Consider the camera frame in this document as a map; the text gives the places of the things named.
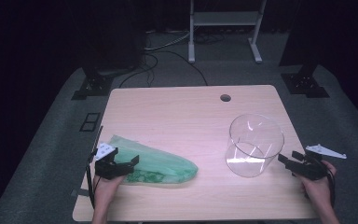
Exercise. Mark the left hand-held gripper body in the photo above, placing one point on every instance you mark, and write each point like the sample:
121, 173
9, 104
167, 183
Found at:
105, 168

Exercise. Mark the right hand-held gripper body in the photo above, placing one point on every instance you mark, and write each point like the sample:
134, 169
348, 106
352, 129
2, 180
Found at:
310, 168

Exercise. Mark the green plastic bag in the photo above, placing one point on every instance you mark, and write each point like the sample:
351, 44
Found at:
155, 161

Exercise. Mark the clear plastic round container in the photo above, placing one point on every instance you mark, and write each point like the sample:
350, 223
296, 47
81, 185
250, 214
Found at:
254, 146

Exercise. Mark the person's left hand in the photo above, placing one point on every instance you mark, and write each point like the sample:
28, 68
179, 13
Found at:
105, 188

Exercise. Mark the person's right hand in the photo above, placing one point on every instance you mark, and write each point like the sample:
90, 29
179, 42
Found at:
318, 189

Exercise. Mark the dark tape piece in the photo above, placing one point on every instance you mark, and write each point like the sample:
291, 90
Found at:
81, 192

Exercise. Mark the black stand base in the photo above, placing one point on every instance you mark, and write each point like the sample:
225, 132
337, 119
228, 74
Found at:
93, 85
304, 82

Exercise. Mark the white metal stand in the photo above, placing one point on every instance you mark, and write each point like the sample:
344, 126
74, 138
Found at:
225, 18

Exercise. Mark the black floor outlet frame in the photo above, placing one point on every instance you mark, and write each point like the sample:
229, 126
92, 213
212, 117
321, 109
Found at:
90, 122

